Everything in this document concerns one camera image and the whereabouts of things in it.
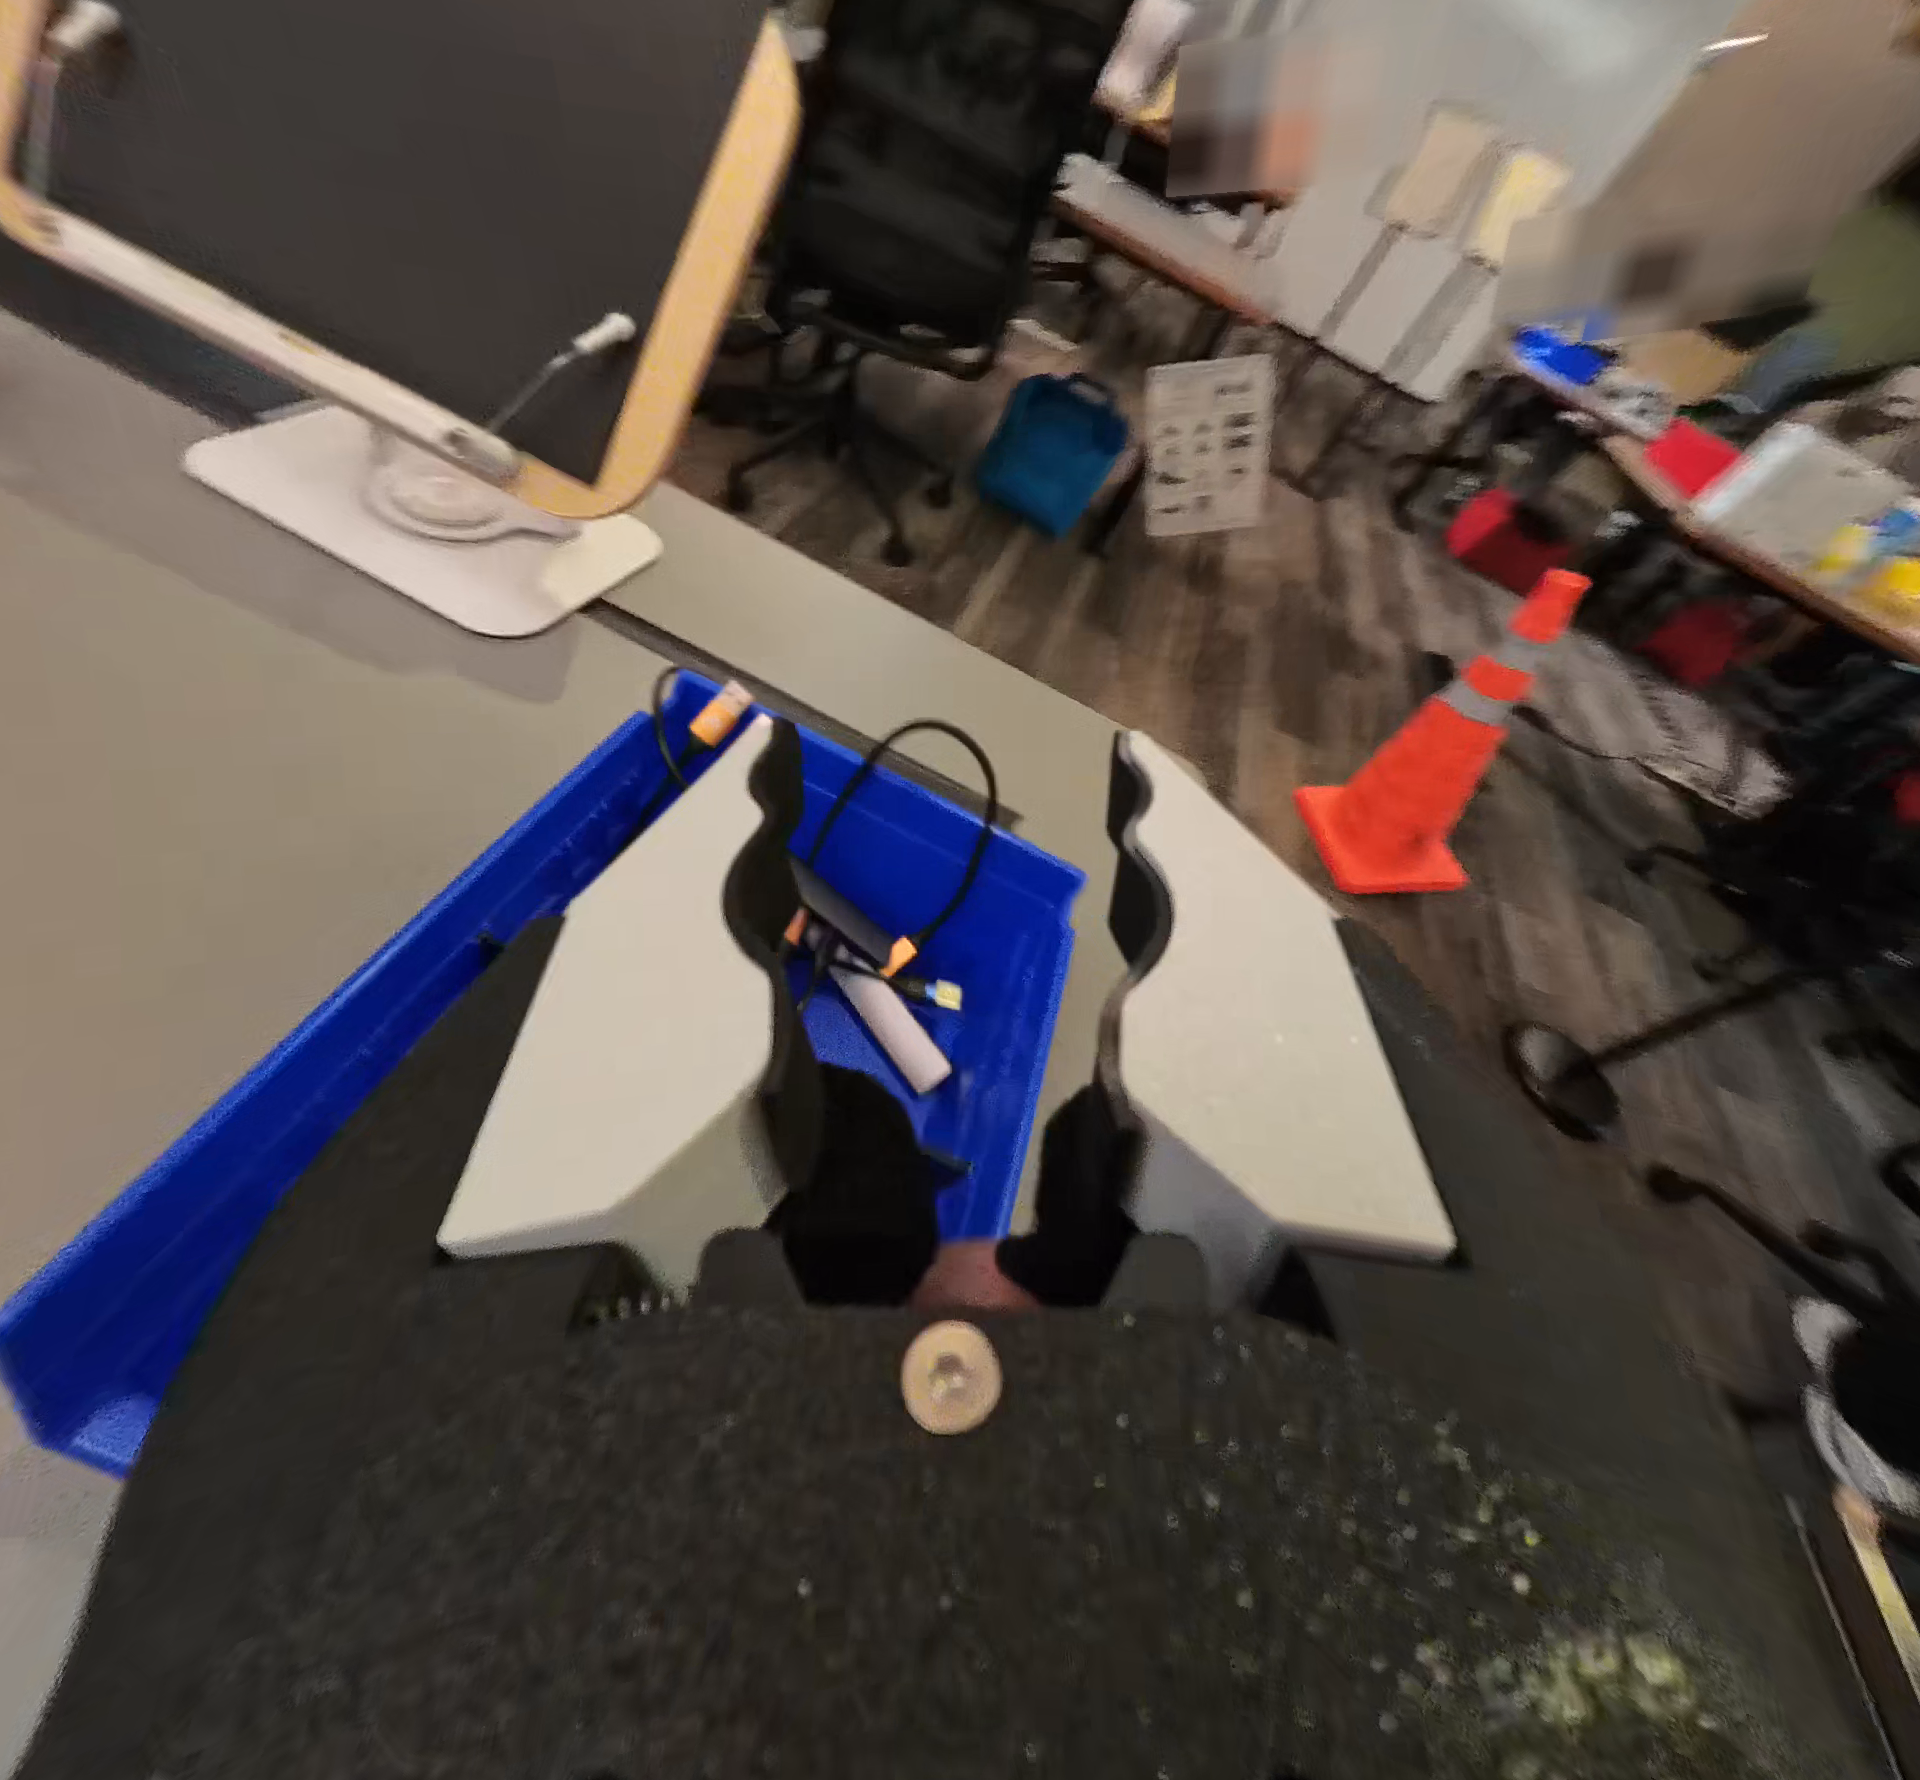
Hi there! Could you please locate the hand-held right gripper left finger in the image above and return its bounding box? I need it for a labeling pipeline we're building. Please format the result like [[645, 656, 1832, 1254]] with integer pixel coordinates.
[[435, 717, 827, 1264]]

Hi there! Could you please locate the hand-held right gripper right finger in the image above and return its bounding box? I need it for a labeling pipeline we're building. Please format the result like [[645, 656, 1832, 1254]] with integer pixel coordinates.
[[1034, 731, 1459, 1264]]

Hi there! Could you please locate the blue storage bin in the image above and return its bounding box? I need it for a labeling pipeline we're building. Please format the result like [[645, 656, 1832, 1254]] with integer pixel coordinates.
[[0, 670, 1090, 1481]]

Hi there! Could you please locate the grey desk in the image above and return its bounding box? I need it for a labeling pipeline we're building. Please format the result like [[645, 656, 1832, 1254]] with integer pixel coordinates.
[[0, 306, 1189, 1780]]

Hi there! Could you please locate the orange traffic cone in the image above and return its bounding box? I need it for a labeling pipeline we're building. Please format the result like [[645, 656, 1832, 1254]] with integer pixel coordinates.
[[1296, 571, 1592, 896]]

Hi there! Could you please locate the white stand with black board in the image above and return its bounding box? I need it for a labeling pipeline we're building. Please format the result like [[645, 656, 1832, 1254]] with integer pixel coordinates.
[[0, 0, 803, 639]]

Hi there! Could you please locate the red storage bin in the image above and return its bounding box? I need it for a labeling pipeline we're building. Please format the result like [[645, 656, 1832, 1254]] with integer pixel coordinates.
[[1443, 490, 1579, 601]]

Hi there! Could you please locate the white printed sheet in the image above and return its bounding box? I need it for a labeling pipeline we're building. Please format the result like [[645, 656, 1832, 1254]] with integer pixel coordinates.
[[1144, 357, 1278, 540]]

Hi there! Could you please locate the white cardboard box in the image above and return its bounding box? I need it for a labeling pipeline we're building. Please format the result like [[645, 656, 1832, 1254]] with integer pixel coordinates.
[[1693, 422, 1912, 571]]

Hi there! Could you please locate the black mesh office chair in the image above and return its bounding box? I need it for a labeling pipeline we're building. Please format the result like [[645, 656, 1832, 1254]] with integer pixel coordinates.
[[726, 0, 1154, 566]]

